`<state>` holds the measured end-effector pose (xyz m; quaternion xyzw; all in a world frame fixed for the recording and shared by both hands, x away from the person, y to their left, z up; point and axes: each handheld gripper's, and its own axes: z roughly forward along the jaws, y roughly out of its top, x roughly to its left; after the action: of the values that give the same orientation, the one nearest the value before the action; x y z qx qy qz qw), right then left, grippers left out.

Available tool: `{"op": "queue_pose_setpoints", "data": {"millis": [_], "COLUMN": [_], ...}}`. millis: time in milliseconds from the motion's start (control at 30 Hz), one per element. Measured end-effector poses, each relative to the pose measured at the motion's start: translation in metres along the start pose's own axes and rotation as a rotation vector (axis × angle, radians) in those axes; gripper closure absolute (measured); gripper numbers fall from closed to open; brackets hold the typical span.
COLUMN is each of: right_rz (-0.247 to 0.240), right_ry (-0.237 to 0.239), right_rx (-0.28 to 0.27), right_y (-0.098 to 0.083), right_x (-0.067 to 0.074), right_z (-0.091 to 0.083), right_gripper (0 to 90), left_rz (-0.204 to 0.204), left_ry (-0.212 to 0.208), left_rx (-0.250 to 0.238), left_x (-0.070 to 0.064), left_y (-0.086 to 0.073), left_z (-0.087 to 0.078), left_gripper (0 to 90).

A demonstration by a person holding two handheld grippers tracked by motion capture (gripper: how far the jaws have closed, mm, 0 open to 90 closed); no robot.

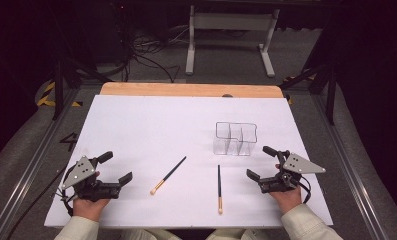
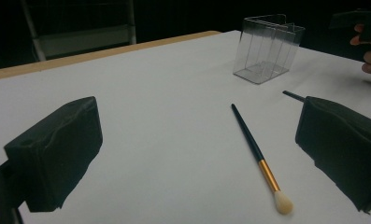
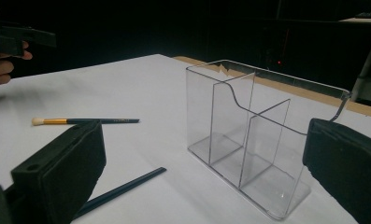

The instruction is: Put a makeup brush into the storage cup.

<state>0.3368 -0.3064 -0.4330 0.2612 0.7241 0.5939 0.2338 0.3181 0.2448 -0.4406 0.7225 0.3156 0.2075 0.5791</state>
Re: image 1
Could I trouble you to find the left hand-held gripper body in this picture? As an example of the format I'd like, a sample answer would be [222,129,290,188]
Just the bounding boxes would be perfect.
[61,155,122,203]

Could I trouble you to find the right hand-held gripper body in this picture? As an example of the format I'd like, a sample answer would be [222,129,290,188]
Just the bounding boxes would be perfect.
[258,149,327,195]

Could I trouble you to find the black makeup brush tan bristles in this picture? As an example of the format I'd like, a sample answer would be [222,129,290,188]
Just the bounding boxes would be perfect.
[216,164,224,215]
[149,155,188,196]

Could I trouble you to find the clear plastic organizer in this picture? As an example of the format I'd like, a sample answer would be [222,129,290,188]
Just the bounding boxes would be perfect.
[212,121,259,157]

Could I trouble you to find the person's right hand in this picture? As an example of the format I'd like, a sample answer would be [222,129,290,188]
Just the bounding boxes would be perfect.
[269,186,303,215]

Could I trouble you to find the person's left hand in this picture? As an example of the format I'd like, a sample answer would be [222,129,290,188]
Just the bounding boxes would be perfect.
[72,197,111,223]

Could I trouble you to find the white board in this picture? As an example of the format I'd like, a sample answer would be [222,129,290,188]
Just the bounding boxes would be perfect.
[43,94,334,230]

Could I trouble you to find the person's right leg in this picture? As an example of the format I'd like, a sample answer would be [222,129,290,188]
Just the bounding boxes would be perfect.
[205,227,284,240]

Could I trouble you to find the person's leg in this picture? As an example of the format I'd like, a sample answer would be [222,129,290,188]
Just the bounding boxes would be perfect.
[118,227,184,240]
[205,227,284,240]

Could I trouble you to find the person's left leg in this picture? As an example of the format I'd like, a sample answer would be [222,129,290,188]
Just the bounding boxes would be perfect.
[118,227,184,240]

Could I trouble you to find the black tripod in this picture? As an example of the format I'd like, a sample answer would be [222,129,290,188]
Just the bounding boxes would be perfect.
[50,49,114,121]
[278,62,338,126]

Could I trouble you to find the white metal stand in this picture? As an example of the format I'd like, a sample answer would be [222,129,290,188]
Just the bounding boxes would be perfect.
[184,4,281,79]

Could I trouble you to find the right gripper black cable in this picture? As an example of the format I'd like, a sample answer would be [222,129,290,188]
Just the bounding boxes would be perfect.
[298,174,313,205]

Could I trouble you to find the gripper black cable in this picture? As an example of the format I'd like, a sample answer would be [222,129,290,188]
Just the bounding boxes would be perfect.
[5,165,76,240]
[298,174,313,205]

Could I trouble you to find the aluminium rail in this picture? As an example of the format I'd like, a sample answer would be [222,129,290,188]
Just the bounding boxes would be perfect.
[310,94,383,240]
[0,88,81,240]

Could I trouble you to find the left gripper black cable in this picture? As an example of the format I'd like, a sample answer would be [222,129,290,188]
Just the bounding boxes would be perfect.
[5,165,76,240]

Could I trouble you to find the bundle of black floor cables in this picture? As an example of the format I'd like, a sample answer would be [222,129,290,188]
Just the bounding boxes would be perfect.
[119,24,191,84]

